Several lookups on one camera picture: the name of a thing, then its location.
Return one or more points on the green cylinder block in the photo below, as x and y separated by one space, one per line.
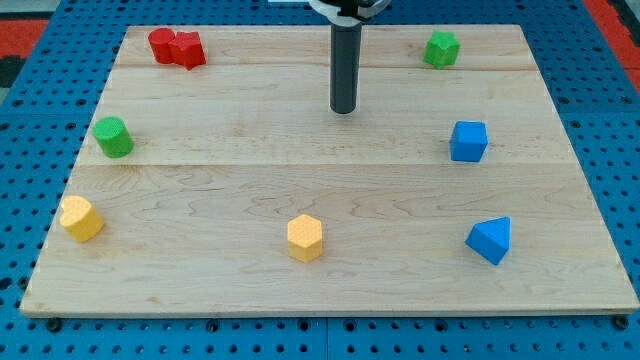
113 137

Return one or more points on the yellow hexagon block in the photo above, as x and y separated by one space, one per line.
305 238

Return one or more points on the blue triangular prism block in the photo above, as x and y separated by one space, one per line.
491 239

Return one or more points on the yellow heart block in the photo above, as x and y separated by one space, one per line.
80 219

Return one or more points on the red cylinder block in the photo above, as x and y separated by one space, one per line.
159 40

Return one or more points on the blue cube block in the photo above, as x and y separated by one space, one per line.
468 141

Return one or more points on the light wooden board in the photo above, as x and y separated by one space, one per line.
226 154

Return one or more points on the green star block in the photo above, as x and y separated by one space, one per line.
441 49

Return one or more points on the red star block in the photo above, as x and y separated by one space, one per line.
186 49

